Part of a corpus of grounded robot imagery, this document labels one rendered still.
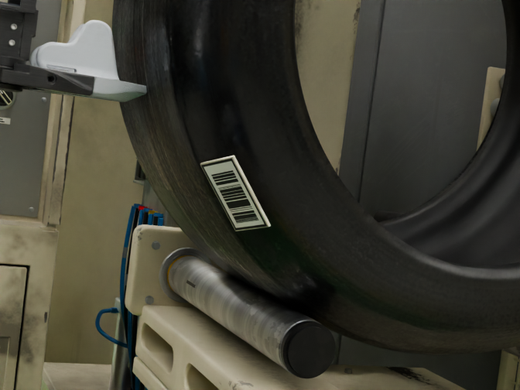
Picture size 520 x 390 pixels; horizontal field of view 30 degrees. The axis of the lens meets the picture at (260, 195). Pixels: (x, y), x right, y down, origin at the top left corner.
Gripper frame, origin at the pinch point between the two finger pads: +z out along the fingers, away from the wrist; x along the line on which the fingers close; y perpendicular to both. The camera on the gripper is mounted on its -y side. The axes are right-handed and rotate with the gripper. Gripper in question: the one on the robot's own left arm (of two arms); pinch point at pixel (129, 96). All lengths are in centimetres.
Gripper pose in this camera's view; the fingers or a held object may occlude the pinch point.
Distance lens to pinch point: 79.6
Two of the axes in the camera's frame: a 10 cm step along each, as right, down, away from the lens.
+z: 9.3, 1.1, 3.5
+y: 1.3, -9.9, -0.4
